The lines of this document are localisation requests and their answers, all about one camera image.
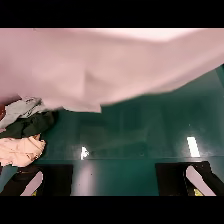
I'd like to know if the pink T-shirt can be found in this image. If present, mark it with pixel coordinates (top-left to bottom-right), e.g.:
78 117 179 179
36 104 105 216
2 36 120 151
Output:
0 28 224 114

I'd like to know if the dark green garment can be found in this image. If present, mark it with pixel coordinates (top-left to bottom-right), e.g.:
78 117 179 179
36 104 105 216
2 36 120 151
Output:
0 111 56 140

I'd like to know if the grey garment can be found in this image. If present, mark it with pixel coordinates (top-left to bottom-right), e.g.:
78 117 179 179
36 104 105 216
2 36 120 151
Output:
0 96 48 130

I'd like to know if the peach garment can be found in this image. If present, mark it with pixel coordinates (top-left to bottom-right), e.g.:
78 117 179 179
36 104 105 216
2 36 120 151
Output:
0 133 47 168

